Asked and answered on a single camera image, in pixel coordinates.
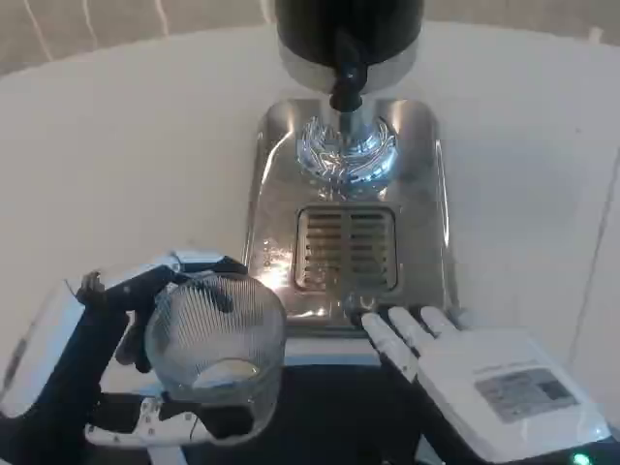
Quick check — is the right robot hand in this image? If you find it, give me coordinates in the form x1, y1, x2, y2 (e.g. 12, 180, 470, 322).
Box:
351, 306, 613, 465

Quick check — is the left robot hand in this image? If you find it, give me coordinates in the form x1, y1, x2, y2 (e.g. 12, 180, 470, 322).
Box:
0, 249, 273, 465

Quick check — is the clear ribbed glass cup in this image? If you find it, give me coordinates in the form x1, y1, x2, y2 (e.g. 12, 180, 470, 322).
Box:
143, 272, 288, 433

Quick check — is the slotted drain grid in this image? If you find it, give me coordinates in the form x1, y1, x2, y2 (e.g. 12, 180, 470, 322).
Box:
292, 203, 403, 293

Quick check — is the steel drip tray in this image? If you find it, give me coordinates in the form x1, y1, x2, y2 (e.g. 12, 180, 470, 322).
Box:
240, 98, 461, 336

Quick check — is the black dispenser tap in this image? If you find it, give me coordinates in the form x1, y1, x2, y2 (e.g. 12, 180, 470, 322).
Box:
328, 27, 369, 111

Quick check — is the black steel drink dispenser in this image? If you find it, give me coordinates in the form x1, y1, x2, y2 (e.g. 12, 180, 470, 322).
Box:
274, 0, 425, 97

